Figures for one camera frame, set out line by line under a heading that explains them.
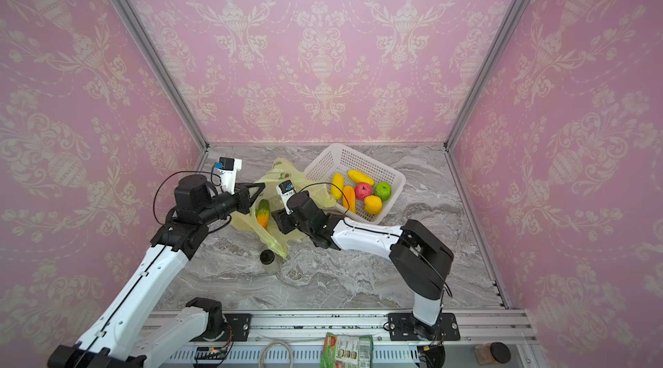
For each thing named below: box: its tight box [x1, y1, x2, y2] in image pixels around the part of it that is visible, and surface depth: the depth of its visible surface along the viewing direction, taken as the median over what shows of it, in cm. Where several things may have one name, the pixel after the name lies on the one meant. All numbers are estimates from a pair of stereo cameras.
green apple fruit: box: [373, 181, 392, 202], surface depth 100 cm
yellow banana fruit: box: [347, 169, 376, 187], surface depth 108 cm
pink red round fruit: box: [353, 182, 373, 202], surface depth 99 cm
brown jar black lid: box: [473, 342, 512, 366], surface depth 64 cm
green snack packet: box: [320, 331, 374, 368], surface depth 71 cm
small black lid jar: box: [259, 248, 281, 276], surface depth 80 cm
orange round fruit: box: [363, 195, 383, 216], surface depth 97 cm
